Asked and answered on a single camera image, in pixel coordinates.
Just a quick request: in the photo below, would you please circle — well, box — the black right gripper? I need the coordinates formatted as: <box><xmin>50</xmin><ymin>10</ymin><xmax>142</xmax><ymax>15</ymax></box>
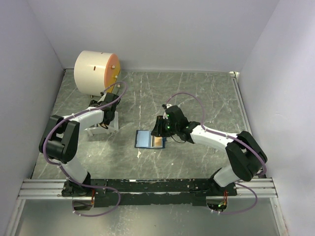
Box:
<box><xmin>151</xmin><ymin>116</ymin><xmax>179</xmax><ymax>137</ymax></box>

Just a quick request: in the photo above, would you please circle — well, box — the white plastic card tray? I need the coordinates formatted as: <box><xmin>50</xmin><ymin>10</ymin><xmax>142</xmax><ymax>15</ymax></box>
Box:
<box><xmin>85</xmin><ymin>111</ymin><xmax>119</xmax><ymax>136</ymax></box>

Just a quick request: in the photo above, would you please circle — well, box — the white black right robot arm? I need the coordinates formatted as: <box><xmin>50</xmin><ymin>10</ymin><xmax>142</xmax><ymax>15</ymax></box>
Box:
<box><xmin>151</xmin><ymin>104</ymin><xmax>267</xmax><ymax>196</ymax></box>

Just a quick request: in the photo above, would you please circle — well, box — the gold credit card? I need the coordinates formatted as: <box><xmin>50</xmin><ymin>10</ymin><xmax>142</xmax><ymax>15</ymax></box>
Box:
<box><xmin>152</xmin><ymin>136</ymin><xmax>163</xmax><ymax>148</ymax></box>

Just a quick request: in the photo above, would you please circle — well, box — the blue leather card holder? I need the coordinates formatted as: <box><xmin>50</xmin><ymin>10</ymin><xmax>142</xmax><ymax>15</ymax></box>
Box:
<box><xmin>134</xmin><ymin>130</ymin><xmax>166</xmax><ymax>149</ymax></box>

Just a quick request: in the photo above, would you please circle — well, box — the white round mini drawer cabinet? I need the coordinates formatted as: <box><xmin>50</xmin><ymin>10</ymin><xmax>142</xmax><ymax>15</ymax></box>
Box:
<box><xmin>74</xmin><ymin>51</ymin><xmax>121</xmax><ymax>96</ymax></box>

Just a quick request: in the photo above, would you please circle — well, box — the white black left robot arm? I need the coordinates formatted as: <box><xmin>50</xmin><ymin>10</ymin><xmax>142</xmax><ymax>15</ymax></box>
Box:
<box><xmin>39</xmin><ymin>92</ymin><xmax>120</xmax><ymax>197</ymax></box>

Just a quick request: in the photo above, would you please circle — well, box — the aluminium extrusion rail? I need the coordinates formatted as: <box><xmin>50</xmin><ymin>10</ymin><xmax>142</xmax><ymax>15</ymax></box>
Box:
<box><xmin>18</xmin><ymin>178</ymin><xmax>273</xmax><ymax>200</ymax></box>

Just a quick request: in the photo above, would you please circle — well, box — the aluminium right side rail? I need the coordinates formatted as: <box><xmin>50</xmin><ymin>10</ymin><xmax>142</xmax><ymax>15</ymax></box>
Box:
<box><xmin>229</xmin><ymin>71</ymin><xmax>289</xmax><ymax>236</ymax></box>

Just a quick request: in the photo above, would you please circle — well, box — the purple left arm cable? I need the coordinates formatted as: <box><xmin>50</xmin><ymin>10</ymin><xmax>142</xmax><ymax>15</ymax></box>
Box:
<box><xmin>42</xmin><ymin>80</ymin><xmax>127</xmax><ymax>217</ymax></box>

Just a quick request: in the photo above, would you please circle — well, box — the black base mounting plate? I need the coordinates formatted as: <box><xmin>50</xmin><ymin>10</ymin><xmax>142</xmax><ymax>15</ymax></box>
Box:
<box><xmin>61</xmin><ymin>178</ymin><xmax>237</xmax><ymax>207</ymax></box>

